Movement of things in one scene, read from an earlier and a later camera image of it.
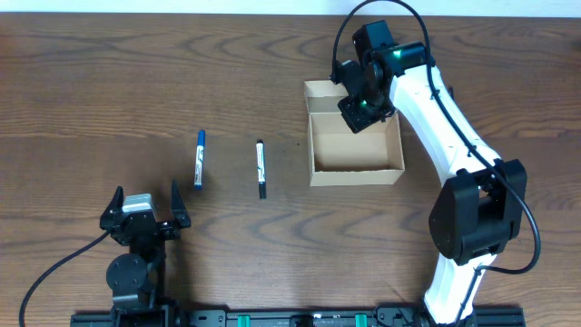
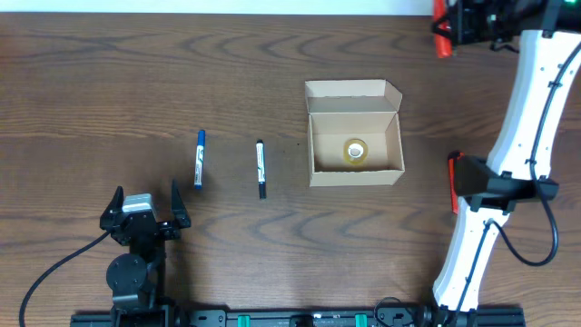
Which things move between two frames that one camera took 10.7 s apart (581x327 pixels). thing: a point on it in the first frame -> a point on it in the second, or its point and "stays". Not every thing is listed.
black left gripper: [181, 216] stays
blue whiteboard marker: [199, 165] stays
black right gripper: [354, 122] -> [462, 24]
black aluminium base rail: [230, 317] stays
